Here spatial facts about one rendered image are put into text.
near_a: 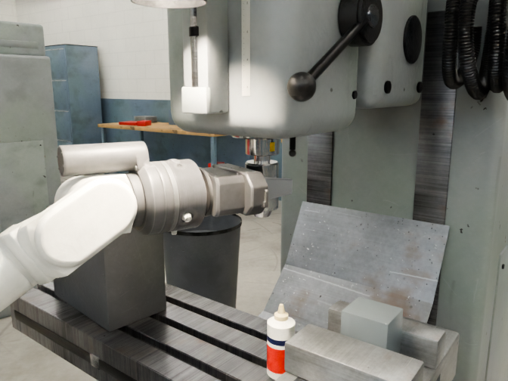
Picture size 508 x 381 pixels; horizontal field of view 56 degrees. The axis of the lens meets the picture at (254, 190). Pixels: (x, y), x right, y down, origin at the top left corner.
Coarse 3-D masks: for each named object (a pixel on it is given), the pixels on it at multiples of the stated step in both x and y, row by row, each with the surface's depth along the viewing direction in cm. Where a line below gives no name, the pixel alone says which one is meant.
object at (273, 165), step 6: (246, 162) 65; (252, 162) 65; (270, 162) 65; (276, 162) 65; (246, 168) 65; (252, 168) 64; (258, 168) 64; (264, 168) 63; (270, 168) 64; (276, 168) 64
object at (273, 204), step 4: (264, 172) 64; (268, 172) 64; (272, 172) 64; (276, 172) 65; (264, 176) 64; (268, 176) 64; (272, 176) 64; (276, 176) 65; (268, 200) 65; (272, 200) 65; (276, 200) 66; (268, 204) 65; (272, 204) 65; (276, 204) 66; (268, 208) 65; (272, 208) 65; (276, 208) 66
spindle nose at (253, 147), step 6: (246, 144) 64; (252, 144) 63; (258, 144) 63; (264, 144) 63; (276, 144) 64; (246, 150) 64; (252, 150) 63; (258, 150) 63; (264, 150) 63; (276, 150) 64
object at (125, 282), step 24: (120, 240) 80; (144, 240) 83; (96, 264) 80; (120, 264) 80; (144, 264) 84; (72, 288) 89; (96, 288) 82; (120, 288) 81; (144, 288) 85; (96, 312) 83; (120, 312) 82; (144, 312) 86
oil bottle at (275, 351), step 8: (280, 304) 67; (280, 312) 67; (272, 320) 67; (280, 320) 67; (288, 320) 67; (272, 328) 66; (280, 328) 66; (288, 328) 66; (272, 336) 67; (280, 336) 66; (288, 336) 66; (272, 344) 67; (280, 344) 66; (272, 352) 67; (280, 352) 67; (272, 360) 67; (280, 360) 67; (272, 368) 68; (280, 368) 67; (272, 376) 68
